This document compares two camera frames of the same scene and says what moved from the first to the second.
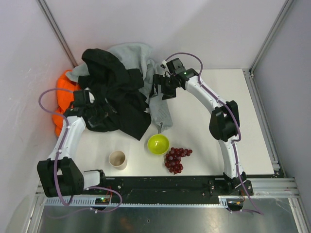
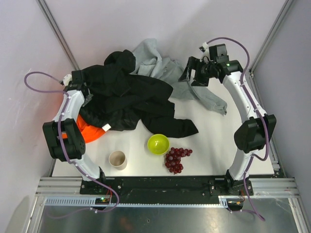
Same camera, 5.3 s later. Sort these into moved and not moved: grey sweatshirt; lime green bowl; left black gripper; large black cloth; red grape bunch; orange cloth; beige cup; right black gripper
Moved: orange cloth; right black gripper; large black cloth; left black gripper; grey sweatshirt
Not moved: beige cup; lime green bowl; red grape bunch
